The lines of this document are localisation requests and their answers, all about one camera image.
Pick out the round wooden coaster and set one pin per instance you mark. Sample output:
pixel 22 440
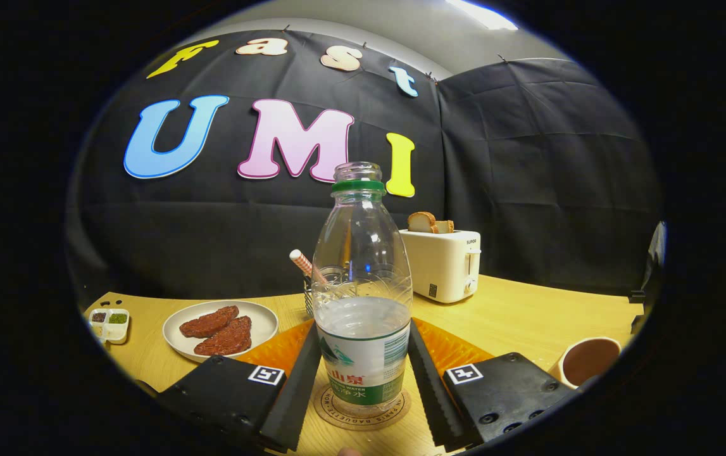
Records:
pixel 330 410

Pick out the red white striped straw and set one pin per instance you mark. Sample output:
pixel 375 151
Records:
pixel 301 259

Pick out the white condiment dish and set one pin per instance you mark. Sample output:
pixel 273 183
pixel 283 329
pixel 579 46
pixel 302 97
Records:
pixel 109 326

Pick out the toast slice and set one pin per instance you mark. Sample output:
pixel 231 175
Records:
pixel 445 226
pixel 421 222

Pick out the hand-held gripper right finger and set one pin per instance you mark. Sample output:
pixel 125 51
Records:
pixel 432 392

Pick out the clear plastic bottle green label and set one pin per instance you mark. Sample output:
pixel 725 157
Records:
pixel 362 354

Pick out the wooden table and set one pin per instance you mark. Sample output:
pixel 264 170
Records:
pixel 502 323

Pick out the white round plate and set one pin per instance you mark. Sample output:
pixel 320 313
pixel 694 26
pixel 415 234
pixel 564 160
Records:
pixel 264 323

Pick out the black backdrop cloth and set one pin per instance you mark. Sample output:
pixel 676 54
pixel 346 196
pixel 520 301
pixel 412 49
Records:
pixel 527 158

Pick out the white toaster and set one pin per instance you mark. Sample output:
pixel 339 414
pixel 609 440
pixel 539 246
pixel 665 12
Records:
pixel 438 266

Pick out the brown meat patty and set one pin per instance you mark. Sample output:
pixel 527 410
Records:
pixel 207 322
pixel 226 339

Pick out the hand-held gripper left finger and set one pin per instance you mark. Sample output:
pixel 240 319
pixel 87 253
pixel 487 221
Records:
pixel 290 399

